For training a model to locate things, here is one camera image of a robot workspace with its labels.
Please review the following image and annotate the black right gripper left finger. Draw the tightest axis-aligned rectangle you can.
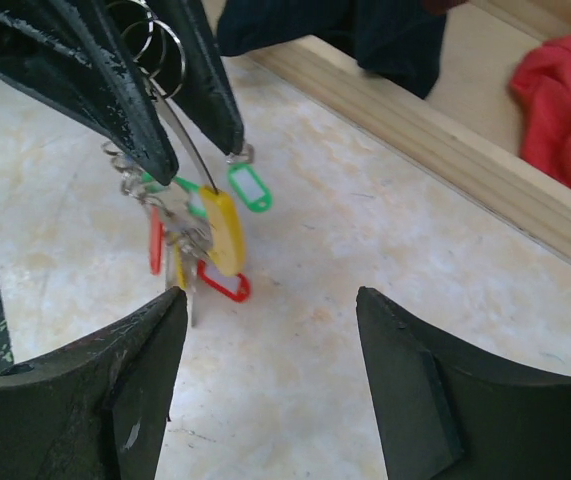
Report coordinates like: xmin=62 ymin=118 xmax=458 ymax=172
xmin=0 ymin=287 xmax=187 ymax=479

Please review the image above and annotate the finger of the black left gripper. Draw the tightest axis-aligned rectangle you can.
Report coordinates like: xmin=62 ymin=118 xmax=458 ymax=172
xmin=0 ymin=1 xmax=179 ymax=185
xmin=149 ymin=0 xmax=244 ymax=154

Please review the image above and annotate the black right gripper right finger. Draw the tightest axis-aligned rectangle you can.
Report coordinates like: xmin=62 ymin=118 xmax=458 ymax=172
xmin=356 ymin=287 xmax=571 ymax=479

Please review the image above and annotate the green key tag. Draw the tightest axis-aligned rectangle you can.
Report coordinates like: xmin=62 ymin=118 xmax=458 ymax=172
xmin=141 ymin=173 xmax=206 ymax=218
xmin=227 ymin=164 xmax=272 ymax=213

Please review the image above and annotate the steel key organizer yellow handle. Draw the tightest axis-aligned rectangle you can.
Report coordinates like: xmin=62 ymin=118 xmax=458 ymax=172
xmin=102 ymin=0 xmax=246 ymax=291

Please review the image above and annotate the dark silver key pair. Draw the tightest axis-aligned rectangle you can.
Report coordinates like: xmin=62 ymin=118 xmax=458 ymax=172
xmin=226 ymin=142 xmax=254 ymax=165

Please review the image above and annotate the silver key yellow tag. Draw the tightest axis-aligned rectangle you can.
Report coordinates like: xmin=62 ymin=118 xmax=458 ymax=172
xmin=165 ymin=241 xmax=197 ymax=328

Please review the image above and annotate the red key tag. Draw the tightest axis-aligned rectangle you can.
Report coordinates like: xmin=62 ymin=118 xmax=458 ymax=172
xmin=197 ymin=260 xmax=251 ymax=303

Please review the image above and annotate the dark navy tank top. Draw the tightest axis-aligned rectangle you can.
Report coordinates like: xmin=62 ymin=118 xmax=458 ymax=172
xmin=216 ymin=0 xmax=461 ymax=99

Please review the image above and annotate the wooden clothes rack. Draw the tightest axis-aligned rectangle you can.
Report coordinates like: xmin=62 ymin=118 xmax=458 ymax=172
xmin=252 ymin=1 xmax=571 ymax=263

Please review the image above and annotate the red crumpled cloth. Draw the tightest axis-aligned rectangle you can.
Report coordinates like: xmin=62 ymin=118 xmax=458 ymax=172
xmin=509 ymin=35 xmax=571 ymax=189

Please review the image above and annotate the green key tag on ring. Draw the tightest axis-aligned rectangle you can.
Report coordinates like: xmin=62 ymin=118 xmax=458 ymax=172
xmin=141 ymin=173 xmax=206 ymax=218

